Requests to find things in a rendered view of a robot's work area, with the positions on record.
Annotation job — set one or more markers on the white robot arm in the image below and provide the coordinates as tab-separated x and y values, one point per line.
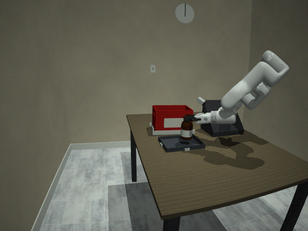
260	79

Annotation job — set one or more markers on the red plastic crate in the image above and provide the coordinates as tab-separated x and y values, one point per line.
169	117

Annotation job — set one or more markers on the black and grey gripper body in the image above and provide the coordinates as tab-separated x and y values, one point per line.
205	118

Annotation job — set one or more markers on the brown glass bottle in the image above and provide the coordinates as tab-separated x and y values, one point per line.
186	130

